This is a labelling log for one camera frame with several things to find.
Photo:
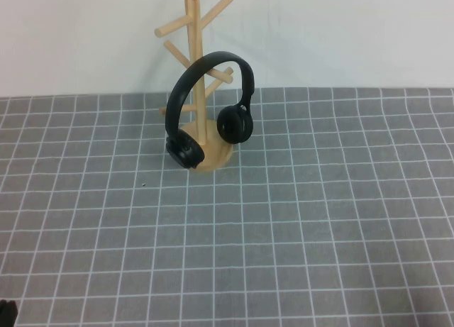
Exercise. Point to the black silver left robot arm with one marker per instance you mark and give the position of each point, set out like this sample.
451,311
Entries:
10,314

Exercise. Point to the black over-ear headphones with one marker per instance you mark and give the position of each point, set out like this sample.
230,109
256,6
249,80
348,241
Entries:
213,56

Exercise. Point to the wooden tree-shaped stand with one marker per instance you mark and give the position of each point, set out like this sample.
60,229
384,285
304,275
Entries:
193,25

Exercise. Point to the grey white-grid tablecloth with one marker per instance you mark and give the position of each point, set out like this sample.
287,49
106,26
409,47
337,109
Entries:
283,217

